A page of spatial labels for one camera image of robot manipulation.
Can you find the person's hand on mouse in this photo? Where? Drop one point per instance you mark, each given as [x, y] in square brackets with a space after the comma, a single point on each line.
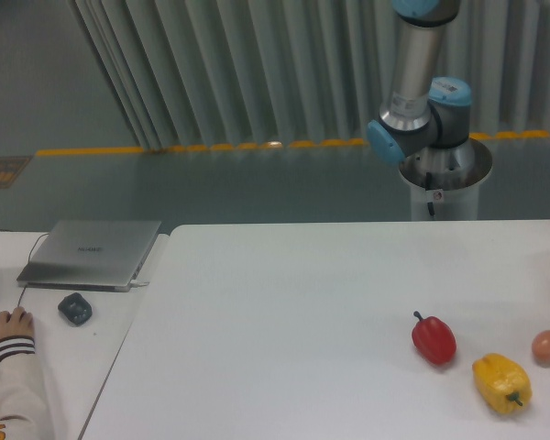
[18, 323]

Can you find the white sleeved forearm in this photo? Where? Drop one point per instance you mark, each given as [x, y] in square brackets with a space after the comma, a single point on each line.
[24, 405]

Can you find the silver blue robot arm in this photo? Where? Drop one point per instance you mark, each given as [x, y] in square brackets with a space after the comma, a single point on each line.
[417, 69]

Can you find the dark grey small device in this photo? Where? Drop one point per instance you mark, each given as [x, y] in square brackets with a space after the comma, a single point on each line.
[75, 309]

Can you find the silver closed laptop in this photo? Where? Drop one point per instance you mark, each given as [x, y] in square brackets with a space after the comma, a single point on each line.
[91, 255]

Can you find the grey pleated curtain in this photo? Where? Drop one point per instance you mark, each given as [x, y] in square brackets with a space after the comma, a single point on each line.
[190, 73]

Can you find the red bell pepper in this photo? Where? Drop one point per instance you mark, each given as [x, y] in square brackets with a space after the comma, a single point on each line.
[434, 339]

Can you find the yellow bell pepper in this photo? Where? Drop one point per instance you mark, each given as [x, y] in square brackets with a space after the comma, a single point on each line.
[502, 383]

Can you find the brown egg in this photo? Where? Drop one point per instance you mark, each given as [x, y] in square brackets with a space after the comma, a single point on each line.
[541, 347]

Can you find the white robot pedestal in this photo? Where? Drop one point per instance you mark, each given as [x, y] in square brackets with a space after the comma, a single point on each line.
[445, 183]

